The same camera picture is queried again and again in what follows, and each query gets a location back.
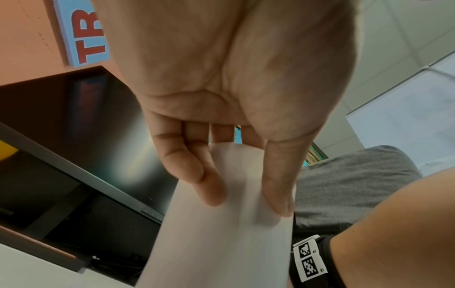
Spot person's left hand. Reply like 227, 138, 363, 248
91, 0, 360, 218

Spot white paper sheet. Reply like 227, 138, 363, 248
135, 142, 297, 288

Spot person's right forearm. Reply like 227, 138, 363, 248
330, 166, 455, 288

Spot colourful framed picture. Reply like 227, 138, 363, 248
304, 142, 328, 167

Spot blue sign with red letters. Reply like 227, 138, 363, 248
53, 0, 111, 68

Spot black monitor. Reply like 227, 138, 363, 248
0, 65, 180, 224

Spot grey shirt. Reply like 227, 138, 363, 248
294, 145, 424, 234

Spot frosted glass window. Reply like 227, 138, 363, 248
346, 50, 455, 178

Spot white marker tag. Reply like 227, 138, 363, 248
292, 235, 328, 283

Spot dark monitor stand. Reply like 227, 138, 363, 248
21, 183, 98, 240

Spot black wristband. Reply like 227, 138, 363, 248
289, 234, 347, 288

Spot yellow object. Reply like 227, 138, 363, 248
0, 139, 19, 161

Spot brown desk shelf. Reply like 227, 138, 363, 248
0, 225, 88, 274

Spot black cables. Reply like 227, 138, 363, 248
85, 252, 147, 285

